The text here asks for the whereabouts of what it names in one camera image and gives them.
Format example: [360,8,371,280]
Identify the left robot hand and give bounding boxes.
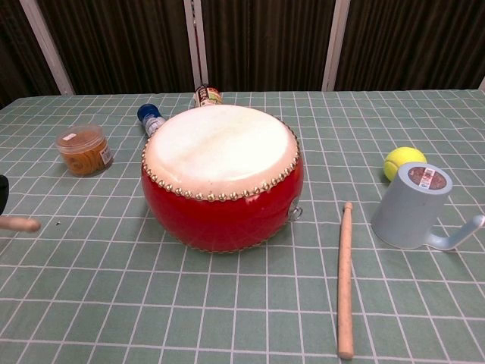
[0,174,10,216]

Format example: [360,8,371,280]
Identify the wooden drumstick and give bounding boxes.
[0,216,42,233]
[336,202,355,359]

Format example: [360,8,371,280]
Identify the red drum with white skin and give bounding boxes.
[140,104,304,254]

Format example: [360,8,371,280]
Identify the green grid cutting mat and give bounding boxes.
[0,87,485,364]

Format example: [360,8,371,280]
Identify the clear jar of rubber bands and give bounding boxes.
[55,124,114,177]

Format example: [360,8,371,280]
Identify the dark corrugated partition panel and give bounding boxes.
[36,0,196,95]
[0,0,63,109]
[198,0,337,93]
[333,0,485,92]

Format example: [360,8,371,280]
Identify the bottle with blue cap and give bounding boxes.
[136,103,166,137]

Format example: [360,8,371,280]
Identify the yellow tennis ball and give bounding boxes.
[383,146,427,185]

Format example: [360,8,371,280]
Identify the light blue plastic mug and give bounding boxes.
[370,162,485,253]

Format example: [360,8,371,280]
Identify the white partition frame post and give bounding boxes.
[321,0,351,92]
[19,0,75,96]
[183,0,210,93]

